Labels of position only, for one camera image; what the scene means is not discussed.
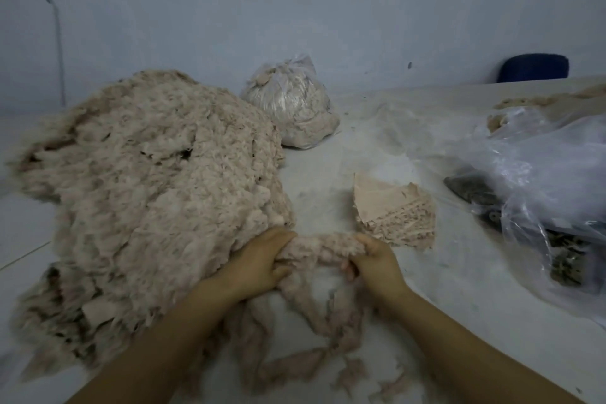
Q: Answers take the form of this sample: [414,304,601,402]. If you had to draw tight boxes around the person's right hand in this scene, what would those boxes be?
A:
[343,231,415,310]

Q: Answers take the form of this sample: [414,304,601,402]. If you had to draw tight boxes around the person's left hand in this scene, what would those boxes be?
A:
[203,225,299,306]

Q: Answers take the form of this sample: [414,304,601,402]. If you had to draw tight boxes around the beige scrap strips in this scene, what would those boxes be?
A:
[227,231,372,395]

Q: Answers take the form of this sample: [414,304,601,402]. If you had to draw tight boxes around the stack of sorted beige pieces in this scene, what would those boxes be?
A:
[352,170,439,251]

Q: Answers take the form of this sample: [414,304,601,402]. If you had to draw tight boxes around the large pile beige fabric scraps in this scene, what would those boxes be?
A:
[9,69,297,381]

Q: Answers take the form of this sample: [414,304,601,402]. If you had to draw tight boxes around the person's left forearm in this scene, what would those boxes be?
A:
[66,285,247,404]

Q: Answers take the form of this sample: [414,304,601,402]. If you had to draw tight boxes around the person's right forearm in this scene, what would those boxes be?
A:
[383,290,588,404]

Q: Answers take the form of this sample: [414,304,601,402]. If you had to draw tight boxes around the beige fur pile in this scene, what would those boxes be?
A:
[487,83,606,133]

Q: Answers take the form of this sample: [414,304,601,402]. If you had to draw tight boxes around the clear bag of beige scraps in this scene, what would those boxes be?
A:
[241,53,342,150]

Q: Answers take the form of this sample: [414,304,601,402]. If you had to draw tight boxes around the large clear plastic bag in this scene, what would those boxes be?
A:
[464,105,606,324]

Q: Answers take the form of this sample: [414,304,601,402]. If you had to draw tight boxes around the blue chair back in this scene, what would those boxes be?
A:
[497,52,571,84]

